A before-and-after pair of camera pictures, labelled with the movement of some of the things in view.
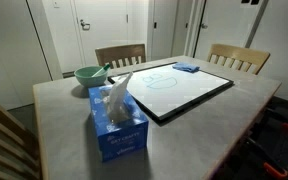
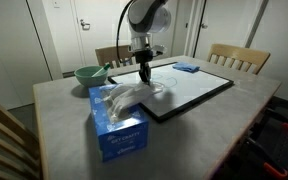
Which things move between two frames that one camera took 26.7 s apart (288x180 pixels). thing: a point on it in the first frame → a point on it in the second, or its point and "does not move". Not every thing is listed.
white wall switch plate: (55, 5) does not move
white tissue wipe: (117, 101) → (145, 90)
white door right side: (225, 22) does not move
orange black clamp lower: (268, 160) does not move
